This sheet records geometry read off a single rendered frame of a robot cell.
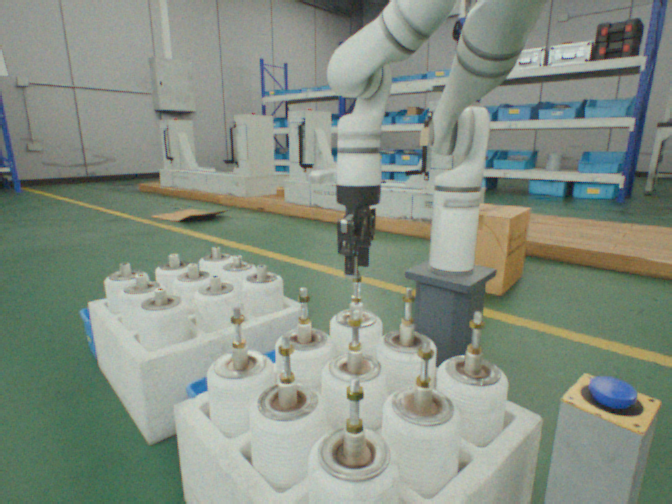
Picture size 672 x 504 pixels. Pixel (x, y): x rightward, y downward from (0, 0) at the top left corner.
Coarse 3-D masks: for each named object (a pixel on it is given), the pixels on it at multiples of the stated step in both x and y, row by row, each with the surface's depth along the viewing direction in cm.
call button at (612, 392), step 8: (600, 376) 42; (592, 384) 41; (600, 384) 41; (608, 384) 41; (616, 384) 41; (624, 384) 41; (592, 392) 41; (600, 392) 40; (608, 392) 40; (616, 392) 40; (624, 392) 40; (632, 392) 40; (600, 400) 40; (608, 400) 39; (616, 400) 39; (624, 400) 39; (632, 400) 39; (624, 408) 40
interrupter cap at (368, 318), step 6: (342, 312) 77; (348, 312) 77; (366, 312) 77; (336, 318) 74; (342, 318) 74; (348, 318) 75; (366, 318) 75; (372, 318) 75; (342, 324) 72; (348, 324) 72; (366, 324) 72; (372, 324) 72
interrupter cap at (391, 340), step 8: (384, 336) 67; (392, 336) 68; (416, 336) 68; (424, 336) 67; (392, 344) 65; (400, 344) 66; (416, 344) 66; (400, 352) 63; (408, 352) 63; (416, 352) 63
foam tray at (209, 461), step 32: (192, 416) 59; (512, 416) 60; (192, 448) 58; (224, 448) 53; (480, 448) 53; (512, 448) 53; (192, 480) 61; (224, 480) 51; (256, 480) 48; (480, 480) 48; (512, 480) 55
